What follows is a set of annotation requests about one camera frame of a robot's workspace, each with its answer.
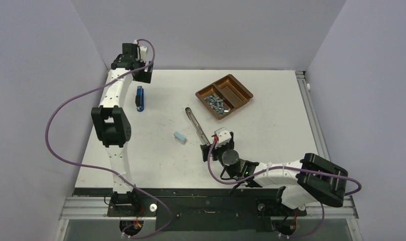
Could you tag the pile of grey staples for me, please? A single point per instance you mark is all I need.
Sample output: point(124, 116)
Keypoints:
point(217, 104)

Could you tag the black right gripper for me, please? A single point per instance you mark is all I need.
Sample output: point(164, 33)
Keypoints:
point(216, 149)

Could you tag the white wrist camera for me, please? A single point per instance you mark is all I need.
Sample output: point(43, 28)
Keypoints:
point(223, 136)
point(141, 51)

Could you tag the aluminium frame rail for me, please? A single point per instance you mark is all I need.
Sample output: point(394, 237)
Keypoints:
point(277, 125)

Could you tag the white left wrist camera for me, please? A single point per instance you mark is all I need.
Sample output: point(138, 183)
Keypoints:
point(141, 51)

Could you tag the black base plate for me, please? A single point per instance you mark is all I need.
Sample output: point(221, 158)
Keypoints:
point(200, 209)

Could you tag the light blue staple box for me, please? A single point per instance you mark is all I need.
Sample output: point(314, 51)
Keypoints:
point(180, 138)

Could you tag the silver black stapler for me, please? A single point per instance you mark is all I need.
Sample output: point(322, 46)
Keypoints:
point(197, 125)

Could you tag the brown plastic divided tray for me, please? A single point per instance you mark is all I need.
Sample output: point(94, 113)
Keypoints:
point(228, 88)

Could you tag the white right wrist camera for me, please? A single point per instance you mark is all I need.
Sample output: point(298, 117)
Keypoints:
point(223, 136)

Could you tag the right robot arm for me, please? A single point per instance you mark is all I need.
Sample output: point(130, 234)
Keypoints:
point(300, 182)

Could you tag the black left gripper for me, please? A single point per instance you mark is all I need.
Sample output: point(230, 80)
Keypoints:
point(145, 77)

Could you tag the blue stapler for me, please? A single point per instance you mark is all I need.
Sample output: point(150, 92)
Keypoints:
point(139, 99)

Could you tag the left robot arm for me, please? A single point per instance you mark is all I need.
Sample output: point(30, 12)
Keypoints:
point(113, 128)

